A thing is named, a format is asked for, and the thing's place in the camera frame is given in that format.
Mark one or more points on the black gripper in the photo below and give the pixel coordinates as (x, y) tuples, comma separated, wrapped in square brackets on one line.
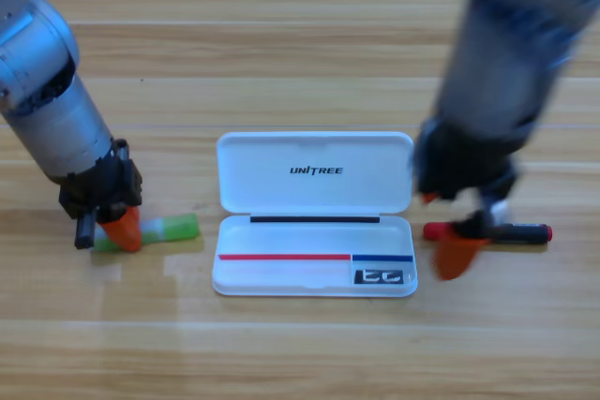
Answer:
[(454, 161), (100, 184)]

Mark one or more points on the green white pen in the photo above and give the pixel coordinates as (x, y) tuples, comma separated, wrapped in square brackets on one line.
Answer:
[(175, 226)]

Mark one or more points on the red black pen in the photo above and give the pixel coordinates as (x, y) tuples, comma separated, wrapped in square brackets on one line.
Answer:
[(520, 232)]

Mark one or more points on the black white eraser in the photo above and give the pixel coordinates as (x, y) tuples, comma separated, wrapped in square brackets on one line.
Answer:
[(379, 277)]

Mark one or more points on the white Unitree pencil case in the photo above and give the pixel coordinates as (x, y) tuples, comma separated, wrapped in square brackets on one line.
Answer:
[(314, 184)]

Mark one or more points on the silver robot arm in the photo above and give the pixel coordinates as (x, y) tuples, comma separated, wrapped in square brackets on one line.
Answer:
[(506, 44), (47, 105)]

